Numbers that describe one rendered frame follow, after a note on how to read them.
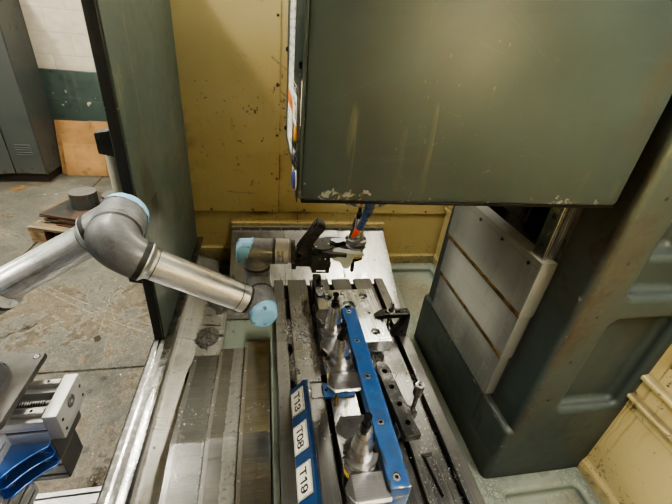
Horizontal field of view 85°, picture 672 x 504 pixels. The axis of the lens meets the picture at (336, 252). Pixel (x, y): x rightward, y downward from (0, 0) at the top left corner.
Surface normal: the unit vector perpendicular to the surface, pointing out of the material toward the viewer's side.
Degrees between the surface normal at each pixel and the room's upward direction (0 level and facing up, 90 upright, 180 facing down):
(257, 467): 7
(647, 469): 90
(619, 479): 90
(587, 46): 90
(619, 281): 90
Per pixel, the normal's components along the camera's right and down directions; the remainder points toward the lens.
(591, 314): 0.16, 0.52
